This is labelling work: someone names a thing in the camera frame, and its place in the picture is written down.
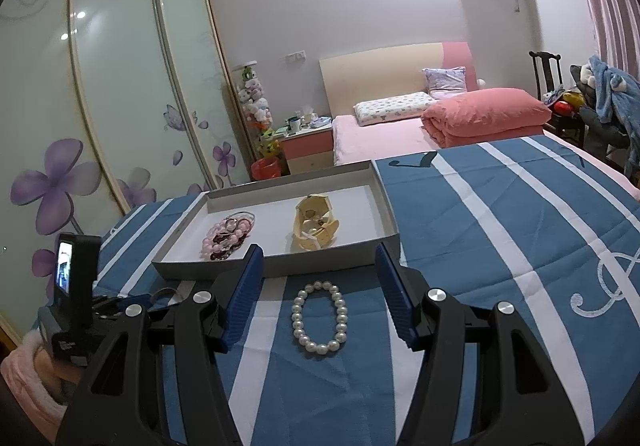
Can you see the white floral pillow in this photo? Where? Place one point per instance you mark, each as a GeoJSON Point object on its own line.
{"type": "Point", "coordinates": [392, 108]}

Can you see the beige pink headboard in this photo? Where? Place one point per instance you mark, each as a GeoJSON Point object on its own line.
{"type": "Point", "coordinates": [370, 75]}

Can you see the silver bangle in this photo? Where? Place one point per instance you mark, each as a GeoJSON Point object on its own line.
{"type": "Point", "coordinates": [245, 212]}

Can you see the pink bed sheet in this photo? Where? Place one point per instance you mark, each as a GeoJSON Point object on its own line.
{"type": "Point", "coordinates": [370, 140]}

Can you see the blue white striped blanket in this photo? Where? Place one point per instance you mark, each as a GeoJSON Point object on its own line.
{"type": "Point", "coordinates": [500, 226]}

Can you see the purple small pillow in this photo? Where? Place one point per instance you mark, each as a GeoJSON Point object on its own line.
{"type": "Point", "coordinates": [445, 81]}

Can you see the coral folded quilt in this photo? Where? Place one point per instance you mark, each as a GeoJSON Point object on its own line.
{"type": "Point", "coordinates": [485, 118]}

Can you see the hanging plush toy column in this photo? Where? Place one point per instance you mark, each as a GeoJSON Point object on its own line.
{"type": "Point", "coordinates": [252, 100]}

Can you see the dark grey seat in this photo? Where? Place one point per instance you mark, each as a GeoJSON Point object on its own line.
{"type": "Point", "coordinates": [602, 133]}

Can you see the person's left forearm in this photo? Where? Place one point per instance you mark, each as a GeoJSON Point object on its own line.
{"type": "Point", "coordinates": [30, 376]}

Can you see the grey cardboard tray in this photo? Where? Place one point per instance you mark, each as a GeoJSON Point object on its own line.
{"type": "Point", "coordinates": [357, 211]}

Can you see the wall socket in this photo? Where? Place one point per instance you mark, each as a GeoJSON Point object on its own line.
{"type": "Point", "coordinates": [296, 57]}

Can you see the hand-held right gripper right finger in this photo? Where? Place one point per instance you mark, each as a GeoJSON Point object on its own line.
{"type": "Point", "coordinates": [395, 293]}

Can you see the red waste bin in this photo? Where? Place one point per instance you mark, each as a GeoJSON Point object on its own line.
{"type": "Point", "coordinates": [265, 170]}

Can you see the dark wooden chair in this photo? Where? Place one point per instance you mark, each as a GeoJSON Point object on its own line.
{"type": "Point", "coordinates": [542, 73]}

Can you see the floral glass wardrobe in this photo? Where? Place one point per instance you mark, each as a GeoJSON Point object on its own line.
{"type": "Point", "coordinates": [125, 75]}

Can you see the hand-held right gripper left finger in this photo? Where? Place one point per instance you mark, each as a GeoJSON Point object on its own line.
{"type": "Point", "coordinates": [245, 291]}

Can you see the white cup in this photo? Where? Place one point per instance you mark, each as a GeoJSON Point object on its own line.
{"type": "Point", "coordinates": [294, 124]}

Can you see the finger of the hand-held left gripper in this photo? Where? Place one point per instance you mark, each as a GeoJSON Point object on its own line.
{"type": "Point", "coordinates": [165, 292]}

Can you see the grey plush toy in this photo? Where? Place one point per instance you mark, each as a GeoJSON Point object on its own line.
{"type": "Point", "coordinates": [582, 75]}

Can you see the colourful toys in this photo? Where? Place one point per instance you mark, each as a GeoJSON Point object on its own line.
{"type": "Point", "coordinates": [565, 103]}

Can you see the pink nightstand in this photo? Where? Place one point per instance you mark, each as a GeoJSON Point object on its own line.
{"type": "Point", "coordinates": [307, 148]}

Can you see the blue plush garment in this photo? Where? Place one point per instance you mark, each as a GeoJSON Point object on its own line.
{"type": "Point", "coordinates": [607, 90]}

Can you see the blue tissue box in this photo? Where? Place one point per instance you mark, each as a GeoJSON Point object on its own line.
{"type": "Point", "coordinates": [320, 120]}

